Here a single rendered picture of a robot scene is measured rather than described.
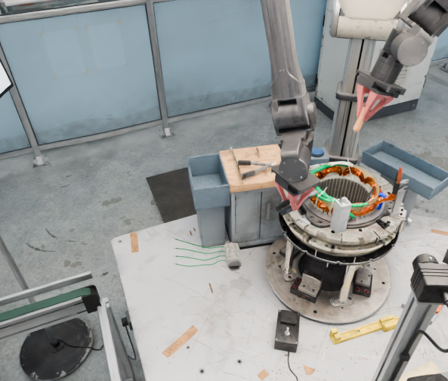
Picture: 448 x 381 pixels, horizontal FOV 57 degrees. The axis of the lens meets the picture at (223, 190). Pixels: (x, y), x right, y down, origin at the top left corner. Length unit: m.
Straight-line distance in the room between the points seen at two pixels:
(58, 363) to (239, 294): 1.15
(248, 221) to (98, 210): 1.66
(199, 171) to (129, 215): 1.43
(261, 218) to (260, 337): 0.37
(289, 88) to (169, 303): 0.76
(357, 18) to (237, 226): 0.72
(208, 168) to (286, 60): 0.64
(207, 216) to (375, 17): 0.78
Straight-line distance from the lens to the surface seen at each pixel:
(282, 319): 1.19
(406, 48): 0.92
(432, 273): 0.62
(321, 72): 3.69
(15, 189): 3.27
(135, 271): 1.39
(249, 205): 1.29
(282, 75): 0.83
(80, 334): 2.25
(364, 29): 1.38
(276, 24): 0.83
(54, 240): 2.75
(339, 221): 1.03
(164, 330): 1.25
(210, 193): 1.23
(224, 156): 1.33
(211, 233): 1.38
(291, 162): 0.81
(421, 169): 1.45
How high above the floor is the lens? 1.84
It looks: 40 degrees down
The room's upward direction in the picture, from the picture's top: 2 degrees counter-clockwise
